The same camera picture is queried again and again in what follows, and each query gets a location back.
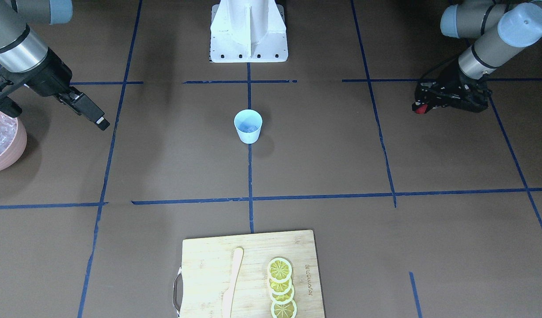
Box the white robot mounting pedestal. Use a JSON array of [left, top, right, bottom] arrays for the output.
[[209, 0, 288, 63]]

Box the yellow plastic knife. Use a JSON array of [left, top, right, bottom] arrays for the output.
[[221, 247, 244, 318]]

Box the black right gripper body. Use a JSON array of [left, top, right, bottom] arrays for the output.
[[25, 48, 72, 97]]

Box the wooden cutting board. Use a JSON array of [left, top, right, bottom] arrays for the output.
[[174, 230, 325, 318]]

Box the lemon slice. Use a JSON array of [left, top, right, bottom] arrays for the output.
[[266, 257, 293, 283], [267, 279, 292, 295], [270, 300, 297, 318], [269, 287, 296, 305]]

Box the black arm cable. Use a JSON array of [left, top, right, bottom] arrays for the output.
[[423, 53, 459, 89]]

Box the pink bowl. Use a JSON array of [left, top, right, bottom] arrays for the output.
[[0, 112, 27, 171]]

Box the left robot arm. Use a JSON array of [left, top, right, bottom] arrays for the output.
[[411, 0, 542, 114]]

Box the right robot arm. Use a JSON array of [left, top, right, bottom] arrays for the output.
[[0, 0, 109, 130]]

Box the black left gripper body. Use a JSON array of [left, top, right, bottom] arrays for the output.
[[434, 60, 490, 113]]

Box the lemon slice top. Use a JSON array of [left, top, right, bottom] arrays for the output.
[[266, 257, 293, 283]]

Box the pile of clear ice cubes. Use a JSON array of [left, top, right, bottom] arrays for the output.
[[0, 114, 18, 155]]

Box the red strawberry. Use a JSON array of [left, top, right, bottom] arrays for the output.
[[414, 103, 430, 114]]

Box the light blue cup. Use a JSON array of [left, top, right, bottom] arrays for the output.
[[234, 109, 263, 144]]

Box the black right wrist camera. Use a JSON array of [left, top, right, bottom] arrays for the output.
[[0, 65, 28, 117]]

